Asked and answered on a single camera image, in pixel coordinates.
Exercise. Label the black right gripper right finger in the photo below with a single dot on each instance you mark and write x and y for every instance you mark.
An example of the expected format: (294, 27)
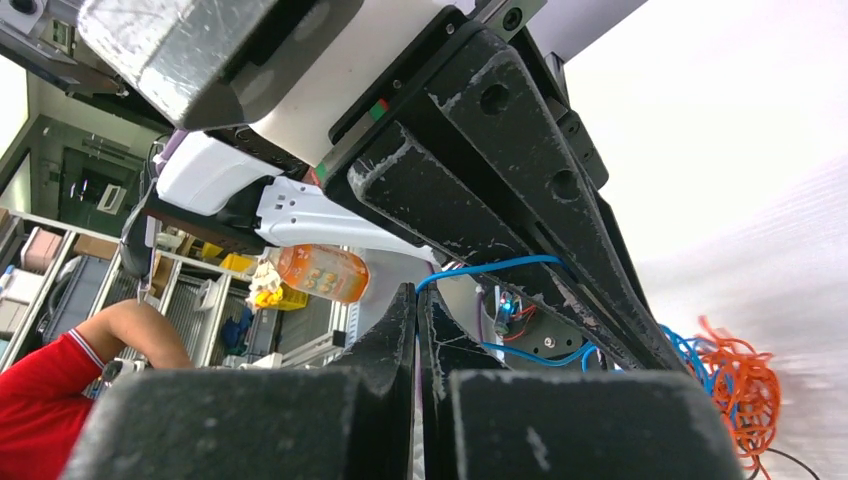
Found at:
(482, 420)

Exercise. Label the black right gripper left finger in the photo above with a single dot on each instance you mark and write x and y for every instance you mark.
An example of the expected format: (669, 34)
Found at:
(351, 419)

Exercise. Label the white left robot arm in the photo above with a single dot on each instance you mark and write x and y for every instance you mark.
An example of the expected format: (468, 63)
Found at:
(434, 129)

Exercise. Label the orange plastic bottle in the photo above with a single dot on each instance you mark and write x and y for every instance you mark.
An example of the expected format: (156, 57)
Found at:
(287, 278)

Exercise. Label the person in red shirt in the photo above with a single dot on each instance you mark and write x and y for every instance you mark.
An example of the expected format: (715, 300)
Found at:
(43, 405)

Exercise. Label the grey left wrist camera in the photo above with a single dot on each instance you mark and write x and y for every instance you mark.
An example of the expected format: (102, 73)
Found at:
(212, 64)

